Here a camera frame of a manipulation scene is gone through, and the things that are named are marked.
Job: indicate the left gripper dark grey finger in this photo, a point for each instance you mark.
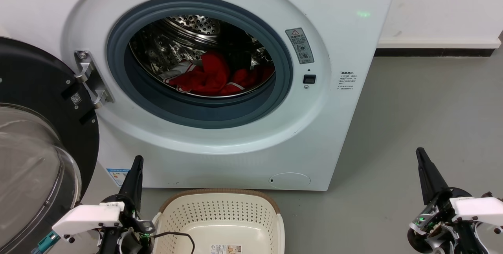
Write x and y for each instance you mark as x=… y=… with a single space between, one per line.
x=138 y=187
x=129 y=185

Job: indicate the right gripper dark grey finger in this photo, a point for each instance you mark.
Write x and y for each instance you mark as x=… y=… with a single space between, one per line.
x=435 y=179
x=424 y=179

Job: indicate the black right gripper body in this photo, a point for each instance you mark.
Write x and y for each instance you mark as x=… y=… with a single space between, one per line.
x=428 y=228

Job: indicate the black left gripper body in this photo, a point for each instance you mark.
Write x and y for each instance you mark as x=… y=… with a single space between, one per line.
x=133 y=242

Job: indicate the red and white garment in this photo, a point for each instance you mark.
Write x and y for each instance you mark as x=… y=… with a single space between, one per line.
x=214 y=74

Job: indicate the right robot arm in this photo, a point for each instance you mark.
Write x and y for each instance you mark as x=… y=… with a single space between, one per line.
x=489 y=195

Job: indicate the cream perforated laundry basket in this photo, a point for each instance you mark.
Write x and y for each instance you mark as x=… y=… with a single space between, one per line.
x=220 y=212

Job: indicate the printed product label sticker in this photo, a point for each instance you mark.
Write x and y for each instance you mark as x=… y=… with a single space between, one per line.
x=225 y=249

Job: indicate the stainless steel washing machine drum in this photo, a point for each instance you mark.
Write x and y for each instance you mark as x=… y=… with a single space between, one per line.
x=165 y=46

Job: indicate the black round washer door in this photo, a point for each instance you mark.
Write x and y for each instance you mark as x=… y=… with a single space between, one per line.
x=31 y=73

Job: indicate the blue energy label sticker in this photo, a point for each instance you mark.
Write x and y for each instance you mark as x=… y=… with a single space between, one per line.
x=117 y=176

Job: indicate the teal connector plug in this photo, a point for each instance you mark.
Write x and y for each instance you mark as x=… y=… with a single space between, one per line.
x=46 y=242

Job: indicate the grey rubber door gasket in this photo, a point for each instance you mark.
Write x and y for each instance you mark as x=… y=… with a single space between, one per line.
x=196 y=116

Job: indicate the white front-load washing machine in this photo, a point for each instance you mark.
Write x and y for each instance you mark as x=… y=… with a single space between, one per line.
x=346 y=128

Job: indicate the white QR code sticker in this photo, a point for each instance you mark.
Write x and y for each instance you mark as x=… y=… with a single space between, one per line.
x=76 y=99

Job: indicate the silver metal door hinge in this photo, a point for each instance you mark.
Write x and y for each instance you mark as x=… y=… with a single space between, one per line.
x=89 y=74

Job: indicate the black baseboard strip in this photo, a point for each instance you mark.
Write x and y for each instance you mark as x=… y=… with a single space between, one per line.
x=432 y=52

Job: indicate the round drain filter cover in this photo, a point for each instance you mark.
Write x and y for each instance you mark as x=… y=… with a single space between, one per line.
x=289 y=180

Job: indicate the grey warning sticker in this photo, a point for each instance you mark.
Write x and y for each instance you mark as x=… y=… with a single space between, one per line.
x=299 y=46

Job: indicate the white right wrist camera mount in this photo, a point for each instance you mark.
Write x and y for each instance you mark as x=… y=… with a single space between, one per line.
x=477 y=209

